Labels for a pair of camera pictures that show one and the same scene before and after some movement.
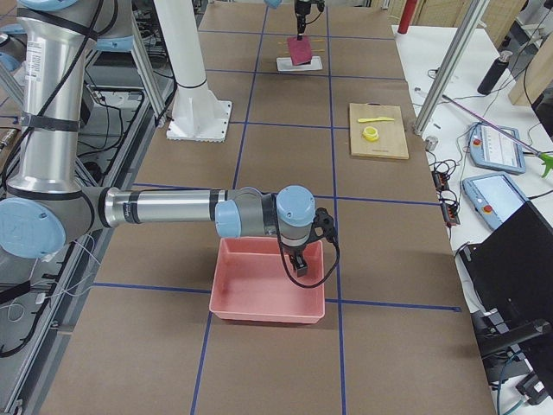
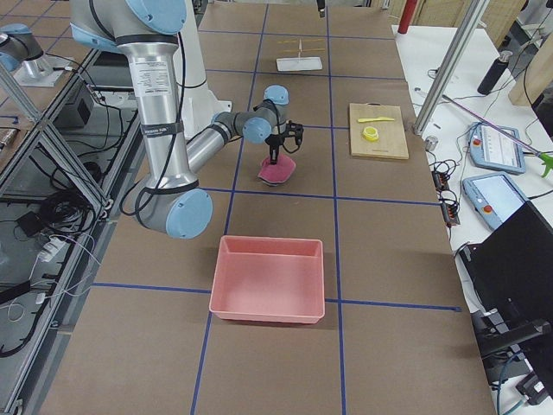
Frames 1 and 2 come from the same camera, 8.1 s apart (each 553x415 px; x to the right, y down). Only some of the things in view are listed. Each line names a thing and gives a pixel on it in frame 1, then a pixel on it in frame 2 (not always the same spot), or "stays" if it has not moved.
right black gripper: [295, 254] → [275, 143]
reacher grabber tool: [547, 158] stays
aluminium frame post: [474, 15] stays
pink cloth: [300, 50] → [279, 172]
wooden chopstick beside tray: [312, 41] stays
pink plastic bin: [251, 283] stays
